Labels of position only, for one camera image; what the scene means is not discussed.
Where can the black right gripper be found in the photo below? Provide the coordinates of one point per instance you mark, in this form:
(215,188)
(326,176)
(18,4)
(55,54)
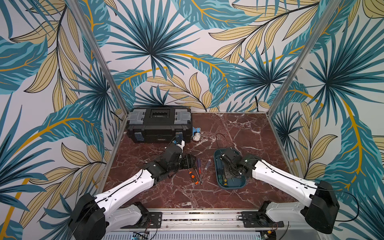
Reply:
(231,160)

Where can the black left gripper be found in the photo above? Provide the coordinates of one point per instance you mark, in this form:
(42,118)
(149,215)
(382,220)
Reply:
(188,162)

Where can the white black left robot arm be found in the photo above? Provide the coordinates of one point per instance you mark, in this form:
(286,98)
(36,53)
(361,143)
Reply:
(95,216)

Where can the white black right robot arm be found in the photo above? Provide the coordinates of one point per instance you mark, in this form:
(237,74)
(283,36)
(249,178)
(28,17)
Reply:
(316,203)

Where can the blue red screwdriver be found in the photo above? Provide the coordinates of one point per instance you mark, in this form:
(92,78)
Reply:
(199,170)

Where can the teal plastic storage tray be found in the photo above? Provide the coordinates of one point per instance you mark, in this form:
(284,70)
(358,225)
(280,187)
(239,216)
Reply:
(230,183)

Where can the orange black small screwdriver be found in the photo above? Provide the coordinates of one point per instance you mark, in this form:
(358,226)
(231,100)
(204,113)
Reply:
(193,178)

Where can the grey clear screwdriver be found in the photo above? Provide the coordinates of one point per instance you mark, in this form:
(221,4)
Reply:
(206,166)

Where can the small blue white toy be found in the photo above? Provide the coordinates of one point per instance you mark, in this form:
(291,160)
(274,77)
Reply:
(196,134)

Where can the black plastic toolbox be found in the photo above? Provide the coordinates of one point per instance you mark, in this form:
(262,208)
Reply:
(160,125)

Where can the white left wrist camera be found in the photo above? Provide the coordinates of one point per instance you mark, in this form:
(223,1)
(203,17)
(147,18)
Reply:
(178,141)

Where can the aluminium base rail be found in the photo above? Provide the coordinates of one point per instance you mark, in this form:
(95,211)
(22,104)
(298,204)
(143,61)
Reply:
(167,224)

